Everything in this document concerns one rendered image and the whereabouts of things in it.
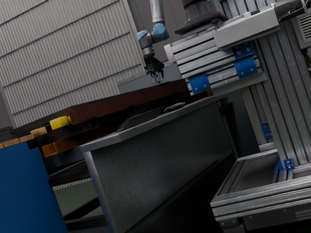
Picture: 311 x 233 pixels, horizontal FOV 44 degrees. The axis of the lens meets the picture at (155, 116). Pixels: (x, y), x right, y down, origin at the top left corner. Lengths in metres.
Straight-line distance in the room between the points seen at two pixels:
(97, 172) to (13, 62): 4.96
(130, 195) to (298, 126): 0.89
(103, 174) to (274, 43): 1.03
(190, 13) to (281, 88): 0.57
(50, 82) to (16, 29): 0.97
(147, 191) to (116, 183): 0.20
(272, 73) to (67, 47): 4.18
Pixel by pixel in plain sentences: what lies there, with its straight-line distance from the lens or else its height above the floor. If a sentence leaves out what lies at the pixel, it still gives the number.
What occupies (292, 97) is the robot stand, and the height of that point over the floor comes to 0.56.
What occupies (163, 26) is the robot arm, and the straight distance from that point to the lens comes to 2.29.
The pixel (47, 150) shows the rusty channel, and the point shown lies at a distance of 1.71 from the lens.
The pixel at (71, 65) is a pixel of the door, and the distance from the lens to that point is 5.71.
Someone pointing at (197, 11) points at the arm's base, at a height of 1.08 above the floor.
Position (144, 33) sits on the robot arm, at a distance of 2.43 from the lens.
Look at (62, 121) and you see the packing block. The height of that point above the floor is 0.80.
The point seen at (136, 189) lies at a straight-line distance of 1.66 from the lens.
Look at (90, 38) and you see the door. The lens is 5.56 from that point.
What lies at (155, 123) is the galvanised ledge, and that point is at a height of 0.66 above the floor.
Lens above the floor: 0.73
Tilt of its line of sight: 1 degrees down
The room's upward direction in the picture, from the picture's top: 19 degrees counter-clockwise
